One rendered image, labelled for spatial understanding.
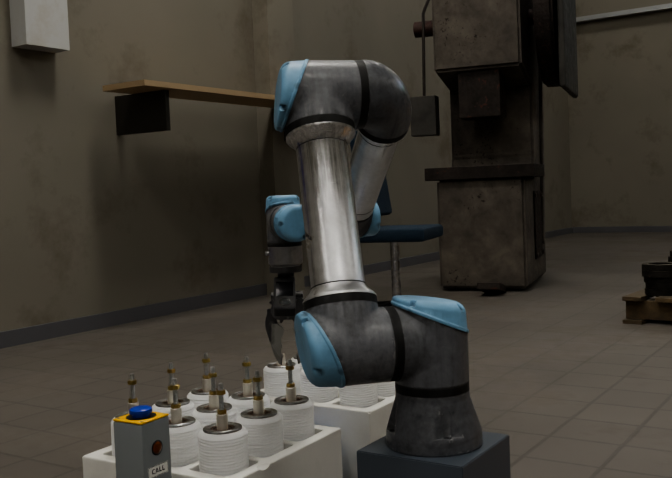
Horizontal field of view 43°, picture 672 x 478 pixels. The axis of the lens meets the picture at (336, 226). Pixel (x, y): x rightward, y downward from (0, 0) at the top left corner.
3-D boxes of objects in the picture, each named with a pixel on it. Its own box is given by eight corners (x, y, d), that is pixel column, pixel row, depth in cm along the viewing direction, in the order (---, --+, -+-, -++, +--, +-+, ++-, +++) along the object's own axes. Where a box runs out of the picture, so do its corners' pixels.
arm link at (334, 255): (409, 377, 124) (364, 45, 139) (309, 386, 121) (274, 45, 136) (388, 386, 135) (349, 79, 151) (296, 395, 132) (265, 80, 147)
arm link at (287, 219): (331, 202, 170) (320, 201, 181) (276, 204, 168) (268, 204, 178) (333, 241, 170) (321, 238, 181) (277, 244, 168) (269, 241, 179)
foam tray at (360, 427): (445, 442, 232) (442, 377, 232) (372, 487, 200) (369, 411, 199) (327, 426, 254) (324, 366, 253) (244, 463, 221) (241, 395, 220)
